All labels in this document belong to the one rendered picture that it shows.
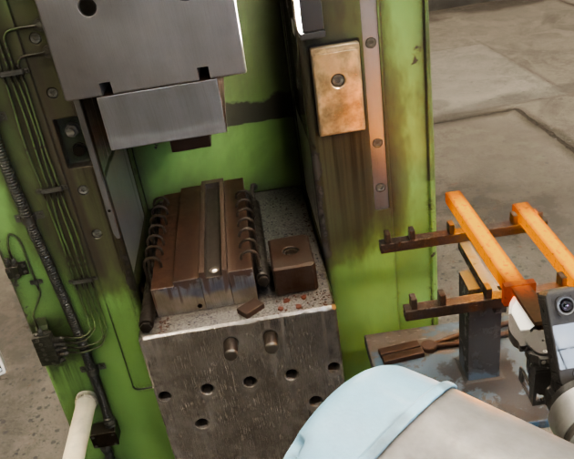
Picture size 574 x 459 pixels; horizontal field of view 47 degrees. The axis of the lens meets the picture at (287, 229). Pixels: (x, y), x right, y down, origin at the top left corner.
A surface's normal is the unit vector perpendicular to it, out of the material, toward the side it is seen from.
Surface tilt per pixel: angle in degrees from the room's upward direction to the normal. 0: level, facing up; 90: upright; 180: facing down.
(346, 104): 90
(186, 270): 0
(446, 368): 0
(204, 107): 90
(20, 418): 0
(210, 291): 90
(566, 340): 58
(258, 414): 90
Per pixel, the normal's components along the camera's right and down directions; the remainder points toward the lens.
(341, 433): -0.42, -0.63
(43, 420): -0.13, -0.86
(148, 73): 0.10, 0.48
